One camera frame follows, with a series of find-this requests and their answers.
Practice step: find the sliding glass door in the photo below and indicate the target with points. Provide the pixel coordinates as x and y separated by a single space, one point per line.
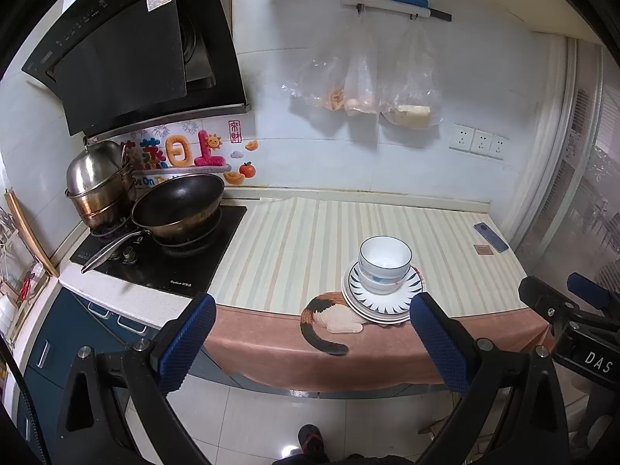
581 155

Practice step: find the white wall rack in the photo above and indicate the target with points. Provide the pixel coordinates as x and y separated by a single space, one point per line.
378 5

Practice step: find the white plate blue leaf print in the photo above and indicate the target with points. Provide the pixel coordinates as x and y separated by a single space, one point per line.
387 301

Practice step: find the black range hood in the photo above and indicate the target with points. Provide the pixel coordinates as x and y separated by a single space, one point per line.
131 58

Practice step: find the white bowl black rim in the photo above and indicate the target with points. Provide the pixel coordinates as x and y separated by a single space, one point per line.
385 252

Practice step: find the wooden cutting board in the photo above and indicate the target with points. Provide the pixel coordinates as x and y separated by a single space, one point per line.
29 232

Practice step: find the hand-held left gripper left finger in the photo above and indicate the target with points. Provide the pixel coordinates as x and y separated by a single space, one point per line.
189 344

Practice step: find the black gas stove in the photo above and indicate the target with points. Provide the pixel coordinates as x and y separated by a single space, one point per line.
160 264

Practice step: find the brown square coaster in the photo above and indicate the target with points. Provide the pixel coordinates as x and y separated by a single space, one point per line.
483 250

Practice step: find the person's foot in slipper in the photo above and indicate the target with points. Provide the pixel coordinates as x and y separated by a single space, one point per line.
310 438

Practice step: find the white wall socket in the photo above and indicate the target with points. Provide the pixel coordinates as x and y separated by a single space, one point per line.
482 143
498 147
460 136

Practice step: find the steel steamer pot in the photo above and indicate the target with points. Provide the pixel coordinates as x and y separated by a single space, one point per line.
97 179

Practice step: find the white bowl coloured dots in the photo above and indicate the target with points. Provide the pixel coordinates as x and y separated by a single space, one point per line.
380 283

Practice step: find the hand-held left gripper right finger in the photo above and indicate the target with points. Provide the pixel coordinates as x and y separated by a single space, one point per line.
438 344

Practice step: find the blue kitchen cabinet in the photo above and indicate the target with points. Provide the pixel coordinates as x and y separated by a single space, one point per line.
53 322

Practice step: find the blue phone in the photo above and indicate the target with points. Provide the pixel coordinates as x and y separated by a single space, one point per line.
491 237

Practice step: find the red scissors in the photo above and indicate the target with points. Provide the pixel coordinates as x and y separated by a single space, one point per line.
26 286

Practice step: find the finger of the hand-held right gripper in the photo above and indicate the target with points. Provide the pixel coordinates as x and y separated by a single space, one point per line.
588 290
547 300

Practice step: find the striped tablecloth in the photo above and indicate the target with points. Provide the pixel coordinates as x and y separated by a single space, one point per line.
300 252

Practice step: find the clear plastic bag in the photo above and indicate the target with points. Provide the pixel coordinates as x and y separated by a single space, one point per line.
329 82
361 82
411 87

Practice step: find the colourful wall sticker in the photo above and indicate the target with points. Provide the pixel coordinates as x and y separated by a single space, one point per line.
193 152

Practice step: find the dark wok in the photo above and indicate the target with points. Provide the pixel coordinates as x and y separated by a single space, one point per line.
179 201

